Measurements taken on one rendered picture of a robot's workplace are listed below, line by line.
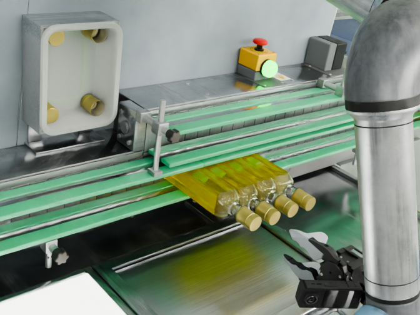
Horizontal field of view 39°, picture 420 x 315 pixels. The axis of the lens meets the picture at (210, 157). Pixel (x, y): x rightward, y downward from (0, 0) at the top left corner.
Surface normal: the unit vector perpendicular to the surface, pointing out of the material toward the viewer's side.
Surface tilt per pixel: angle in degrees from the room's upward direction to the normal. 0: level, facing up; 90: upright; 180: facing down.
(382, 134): 59
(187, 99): 90
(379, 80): 68
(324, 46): 90
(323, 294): 33
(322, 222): 89
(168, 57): 0
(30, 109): 90
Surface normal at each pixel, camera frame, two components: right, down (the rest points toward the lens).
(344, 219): 0.12, -0.88
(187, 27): 0.64, 0.42
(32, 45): -0.76, 0.19
